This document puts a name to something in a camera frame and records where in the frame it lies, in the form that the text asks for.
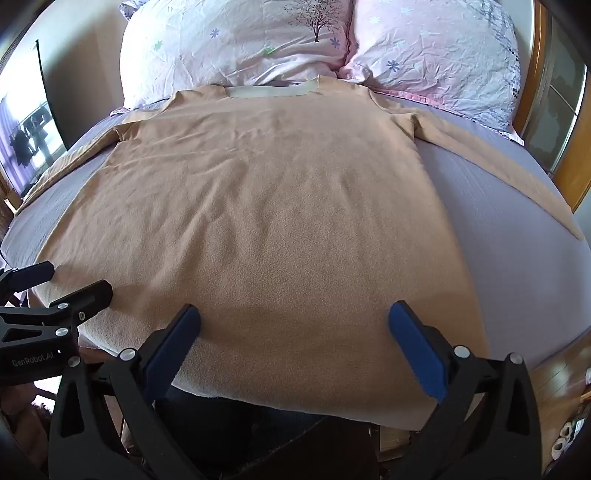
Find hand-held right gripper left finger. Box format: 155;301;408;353
46;304;204;480

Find tan long-sleeved shirt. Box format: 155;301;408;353
21;75;585;432

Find pink floral pillow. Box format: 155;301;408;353
341;0;525;140

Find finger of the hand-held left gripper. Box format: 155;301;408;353
0;261;55;294
0;279;114;345

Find floral pillow with tree print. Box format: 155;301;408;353
119;0;356;110

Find lavender bed sheet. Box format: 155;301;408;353
0;99;591;370

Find black television screen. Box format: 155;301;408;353
0;41;71;198

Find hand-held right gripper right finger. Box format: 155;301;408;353
388;300;543;480

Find person's blue jeans legs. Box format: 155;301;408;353
154;387;326;480

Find wooden headboard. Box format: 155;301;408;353
512;0;591;214

